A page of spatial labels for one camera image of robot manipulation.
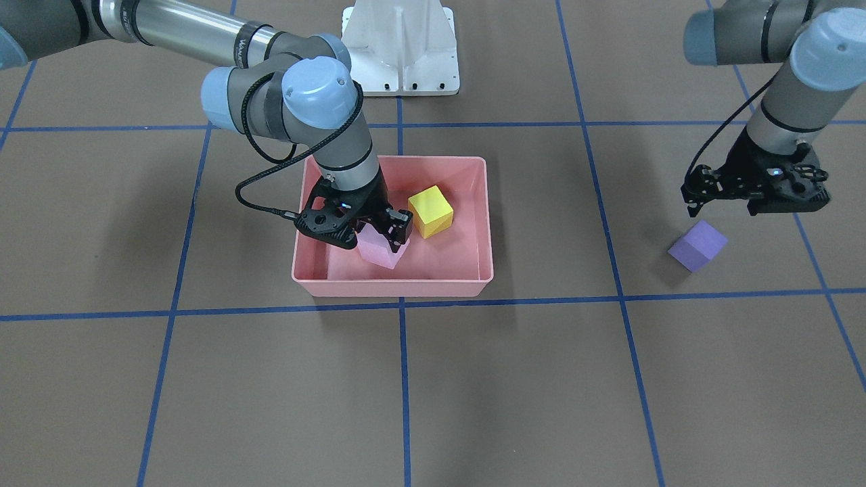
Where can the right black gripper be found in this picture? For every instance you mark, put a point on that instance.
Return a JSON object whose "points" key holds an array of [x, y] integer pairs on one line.
{"points": [[374, 201]]}

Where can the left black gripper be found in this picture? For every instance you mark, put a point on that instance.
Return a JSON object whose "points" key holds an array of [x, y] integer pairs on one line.
{"points": [[749, 160]]}

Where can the pink foam block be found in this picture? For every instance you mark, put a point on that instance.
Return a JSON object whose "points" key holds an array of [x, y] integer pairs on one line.
{"points": [[375, 248]]}

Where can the yellow foam block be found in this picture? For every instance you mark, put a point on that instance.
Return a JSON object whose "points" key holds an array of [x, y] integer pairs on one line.
{"points": [[433, 213]]}

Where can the purple foam block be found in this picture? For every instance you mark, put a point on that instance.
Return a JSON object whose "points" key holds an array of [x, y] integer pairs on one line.
{"points": [[699, 246]]}

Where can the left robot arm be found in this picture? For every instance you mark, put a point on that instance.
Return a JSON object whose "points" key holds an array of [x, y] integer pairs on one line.
{"points": [[819, 47]]}

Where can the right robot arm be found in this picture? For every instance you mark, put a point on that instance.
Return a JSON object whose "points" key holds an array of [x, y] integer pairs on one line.
{"points": [[291, 97]]}

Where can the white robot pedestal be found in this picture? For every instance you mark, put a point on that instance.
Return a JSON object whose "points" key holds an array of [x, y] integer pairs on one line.
{"points": [[402, 48]]}

